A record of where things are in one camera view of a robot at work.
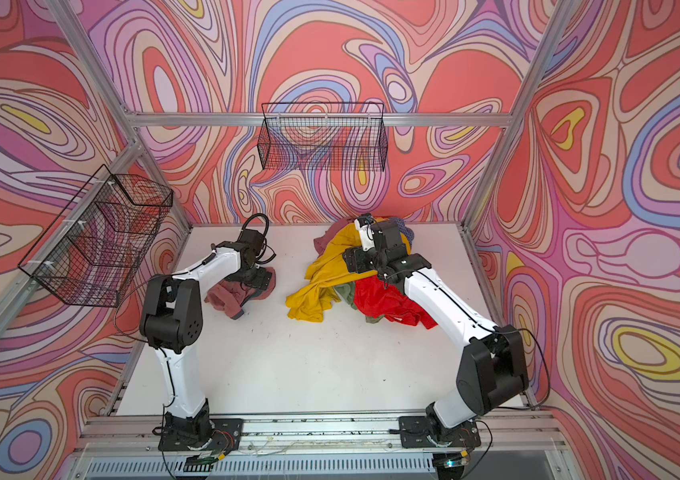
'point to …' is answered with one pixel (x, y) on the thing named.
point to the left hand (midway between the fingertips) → (255, 278)
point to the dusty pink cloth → (230, 297)
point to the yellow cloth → (327, 267)
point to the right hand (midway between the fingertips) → (358, 257)
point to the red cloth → (374, 298)
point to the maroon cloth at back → (321, 242)
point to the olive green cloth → (347, 291)
